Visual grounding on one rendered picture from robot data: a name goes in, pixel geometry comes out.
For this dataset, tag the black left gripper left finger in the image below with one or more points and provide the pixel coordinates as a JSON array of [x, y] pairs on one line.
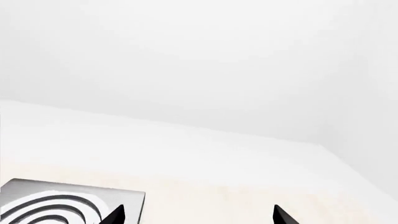
[[115, 216]]

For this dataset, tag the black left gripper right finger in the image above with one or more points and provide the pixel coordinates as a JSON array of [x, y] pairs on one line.
[[283, 217]]

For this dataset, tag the silver induction cooktop with rings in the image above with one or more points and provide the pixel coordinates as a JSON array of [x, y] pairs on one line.
[[46, 200]]

